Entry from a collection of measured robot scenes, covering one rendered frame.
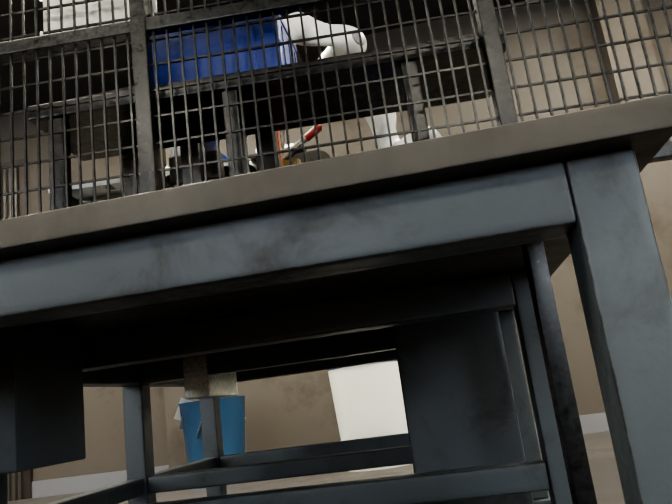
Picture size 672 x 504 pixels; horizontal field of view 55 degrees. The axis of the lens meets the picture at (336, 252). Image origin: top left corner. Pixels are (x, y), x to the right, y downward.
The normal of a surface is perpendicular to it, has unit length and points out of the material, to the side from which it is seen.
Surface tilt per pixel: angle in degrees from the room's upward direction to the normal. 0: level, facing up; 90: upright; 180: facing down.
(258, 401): 90
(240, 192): 90
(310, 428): 90
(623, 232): 90
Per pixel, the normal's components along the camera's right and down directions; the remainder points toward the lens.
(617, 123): -0.18, -0.20
